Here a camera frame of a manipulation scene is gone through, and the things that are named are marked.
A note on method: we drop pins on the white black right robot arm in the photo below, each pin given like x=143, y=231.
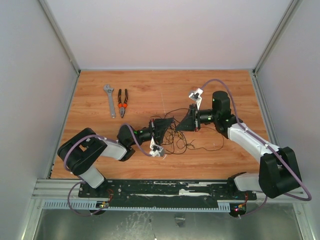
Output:
x=278, y=168

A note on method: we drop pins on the orange black pliers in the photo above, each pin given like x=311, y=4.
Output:
x=122, y=105

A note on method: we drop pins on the aluminium frame rail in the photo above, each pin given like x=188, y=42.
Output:
x=282, y=78

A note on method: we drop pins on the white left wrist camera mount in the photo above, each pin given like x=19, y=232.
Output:
x=155, y=149

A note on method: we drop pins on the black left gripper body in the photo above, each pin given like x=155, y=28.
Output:
x=151, y=130

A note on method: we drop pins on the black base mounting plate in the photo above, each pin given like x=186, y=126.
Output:
x=166, y=194

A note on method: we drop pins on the silver adjustable wrench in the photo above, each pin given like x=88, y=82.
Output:
x=109, y=91

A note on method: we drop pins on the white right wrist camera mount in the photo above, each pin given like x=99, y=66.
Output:
x=196, y=96

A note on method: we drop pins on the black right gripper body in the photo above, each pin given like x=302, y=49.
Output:
x=196, y=117

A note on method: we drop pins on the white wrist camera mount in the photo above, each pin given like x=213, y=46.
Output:
x=155, y=149
x=196, y=96

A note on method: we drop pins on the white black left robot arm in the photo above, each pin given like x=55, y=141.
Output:
x=81, y=151

